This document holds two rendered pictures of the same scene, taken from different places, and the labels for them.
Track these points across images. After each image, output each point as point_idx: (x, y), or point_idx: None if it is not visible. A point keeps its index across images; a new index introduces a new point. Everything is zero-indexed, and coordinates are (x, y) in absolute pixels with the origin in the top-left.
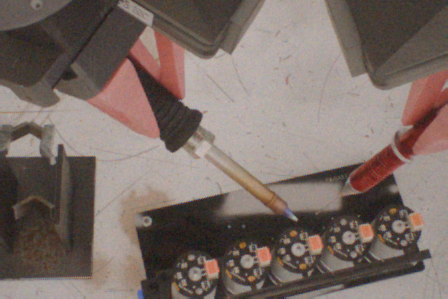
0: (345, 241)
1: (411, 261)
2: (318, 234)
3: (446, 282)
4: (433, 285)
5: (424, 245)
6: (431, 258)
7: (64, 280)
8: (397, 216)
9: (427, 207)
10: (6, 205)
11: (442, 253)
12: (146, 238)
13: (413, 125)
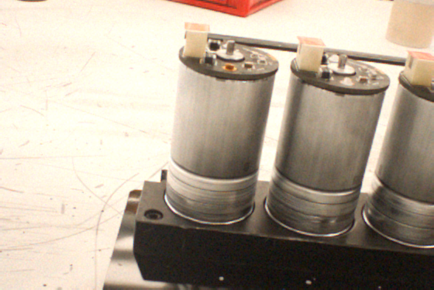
0: (349, 67)
1: (225, 35)
2: (338, 242)
3: (93, 199)
4: (117, 202)
5: (95, 243)
6: (95, 227)
7: None
8: (223, 63)
9: (43, 288)
10: None
11: (70, 226)
12: None
13: None
